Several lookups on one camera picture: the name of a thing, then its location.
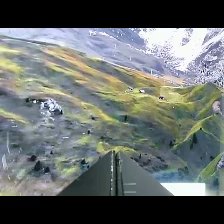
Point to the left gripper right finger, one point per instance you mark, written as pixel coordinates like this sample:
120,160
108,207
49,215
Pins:
136,183

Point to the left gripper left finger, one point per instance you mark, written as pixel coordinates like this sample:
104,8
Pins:
96,181

